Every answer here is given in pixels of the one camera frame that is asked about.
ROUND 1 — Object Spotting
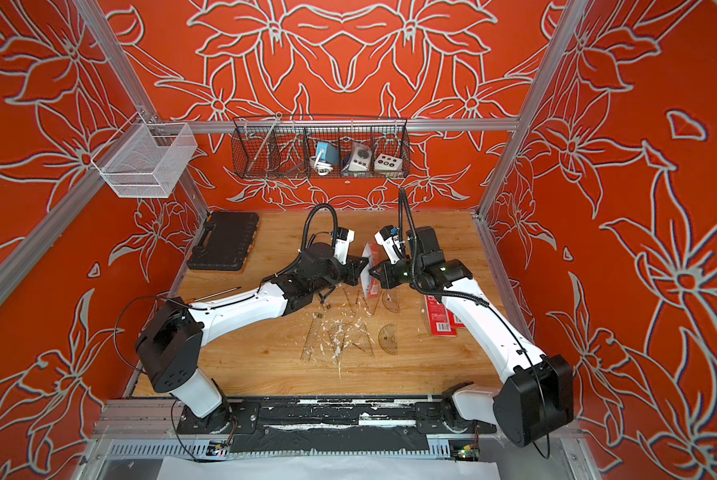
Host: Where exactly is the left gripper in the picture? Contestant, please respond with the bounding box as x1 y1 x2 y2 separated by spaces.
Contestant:
311 254 370 297

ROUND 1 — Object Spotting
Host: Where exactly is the clear protractor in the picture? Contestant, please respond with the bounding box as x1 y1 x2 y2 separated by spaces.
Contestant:
378 323 398 355
382 290 402 314

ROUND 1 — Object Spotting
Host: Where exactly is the clear triangle ruler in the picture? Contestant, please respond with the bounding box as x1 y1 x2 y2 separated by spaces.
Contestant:
344 319 374 356
342 285 381 317

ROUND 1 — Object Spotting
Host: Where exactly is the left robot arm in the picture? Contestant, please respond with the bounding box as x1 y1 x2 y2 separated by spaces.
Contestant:
136 203 368 426

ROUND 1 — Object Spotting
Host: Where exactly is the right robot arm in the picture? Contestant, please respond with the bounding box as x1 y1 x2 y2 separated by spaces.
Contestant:
370 191 575 447

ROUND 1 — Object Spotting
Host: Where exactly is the white dotted cube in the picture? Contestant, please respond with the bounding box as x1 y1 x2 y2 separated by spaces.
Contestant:
374 154 403 175

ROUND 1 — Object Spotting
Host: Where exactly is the white grey device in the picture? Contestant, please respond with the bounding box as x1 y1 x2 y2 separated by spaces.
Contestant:
342 143 373 174

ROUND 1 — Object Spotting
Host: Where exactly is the blue white box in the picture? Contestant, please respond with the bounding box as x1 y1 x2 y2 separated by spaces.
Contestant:
314 141 340 166

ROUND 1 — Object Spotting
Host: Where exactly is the black tool case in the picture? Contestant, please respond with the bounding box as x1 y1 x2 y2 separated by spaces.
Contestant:
186 210 260 272

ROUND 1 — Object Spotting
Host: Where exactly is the white mesh basket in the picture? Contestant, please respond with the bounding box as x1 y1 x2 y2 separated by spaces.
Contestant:
92 123 198 199

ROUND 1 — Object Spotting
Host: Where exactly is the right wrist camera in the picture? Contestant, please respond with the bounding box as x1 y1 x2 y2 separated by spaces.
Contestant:
375 225 408 264

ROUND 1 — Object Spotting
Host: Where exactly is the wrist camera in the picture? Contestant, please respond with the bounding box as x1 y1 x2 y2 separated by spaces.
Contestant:
332 226 354 265
375 225 408 264

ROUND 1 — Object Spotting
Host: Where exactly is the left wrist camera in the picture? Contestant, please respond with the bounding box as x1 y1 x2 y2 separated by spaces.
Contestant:
332 226 354 265

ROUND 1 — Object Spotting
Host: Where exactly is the black wire basket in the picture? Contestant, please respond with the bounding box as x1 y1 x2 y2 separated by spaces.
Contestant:
230 115 412 180

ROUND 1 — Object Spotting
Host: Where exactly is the orange handled screwdriver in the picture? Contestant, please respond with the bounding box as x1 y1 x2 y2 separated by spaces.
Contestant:
156 286 240 311

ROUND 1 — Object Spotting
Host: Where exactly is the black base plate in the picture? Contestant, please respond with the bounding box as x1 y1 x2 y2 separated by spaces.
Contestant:
172 396 497 459

